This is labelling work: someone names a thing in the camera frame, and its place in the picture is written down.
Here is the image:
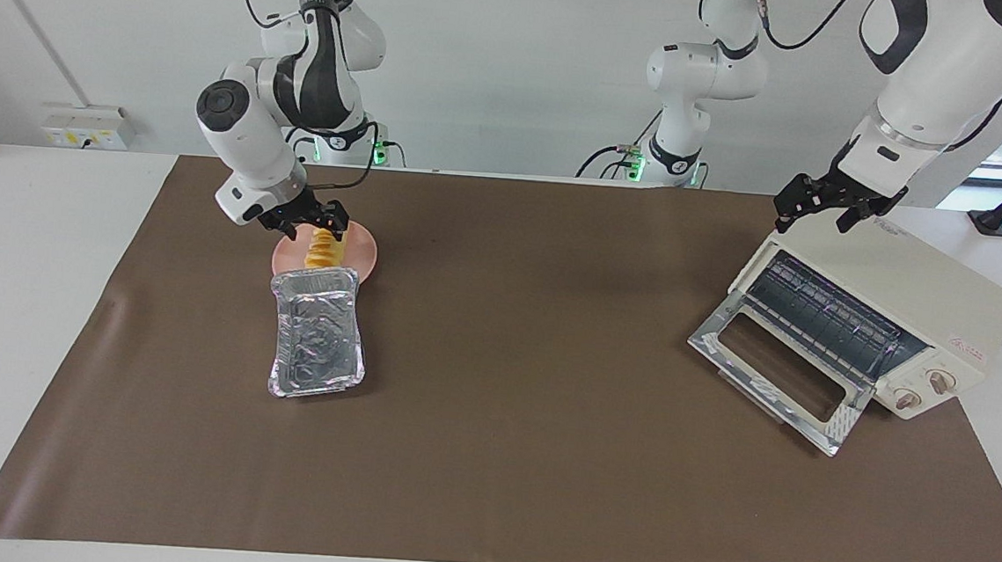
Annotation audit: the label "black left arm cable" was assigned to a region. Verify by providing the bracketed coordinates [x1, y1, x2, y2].
[751, 0, 859, 53]

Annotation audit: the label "golden ridged bread loaf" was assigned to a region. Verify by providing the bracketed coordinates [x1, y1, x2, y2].
[302, 225, 345, 273]

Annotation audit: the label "white wall power outlet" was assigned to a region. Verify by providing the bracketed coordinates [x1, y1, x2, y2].
[39, 102, 136, 153]

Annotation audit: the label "white toaster oven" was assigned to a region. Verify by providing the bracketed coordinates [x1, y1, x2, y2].
[720, 205, 1002, 428]

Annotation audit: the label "pink round plate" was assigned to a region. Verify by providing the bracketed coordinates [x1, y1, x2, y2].
[270, 216, 380, 287]

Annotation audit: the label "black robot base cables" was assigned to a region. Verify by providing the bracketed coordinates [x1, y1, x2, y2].
[575, 103, 666, 186]

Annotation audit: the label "oven wire rack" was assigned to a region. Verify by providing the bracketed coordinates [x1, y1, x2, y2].
[741, 247, 911, 370]

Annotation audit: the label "brown table mat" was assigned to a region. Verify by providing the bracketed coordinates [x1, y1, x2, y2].
[0, 140, 1002, 562]

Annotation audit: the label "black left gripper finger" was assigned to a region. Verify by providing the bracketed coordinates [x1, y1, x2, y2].
[835, 183, 910, 237]
[773, 171, 824, 237]

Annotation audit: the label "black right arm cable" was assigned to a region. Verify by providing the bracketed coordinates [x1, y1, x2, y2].
[221, 0, 389, 195]

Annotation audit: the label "aluminium foil tray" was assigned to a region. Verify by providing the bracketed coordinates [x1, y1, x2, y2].
[262, 263, 373, 405]

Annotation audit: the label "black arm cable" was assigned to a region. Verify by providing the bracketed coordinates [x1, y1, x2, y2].
[751, 0, 859, 53]
[221, 0, 389, 195]

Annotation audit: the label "glass oven door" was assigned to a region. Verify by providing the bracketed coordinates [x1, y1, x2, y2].
[681, 290, 881, 460]

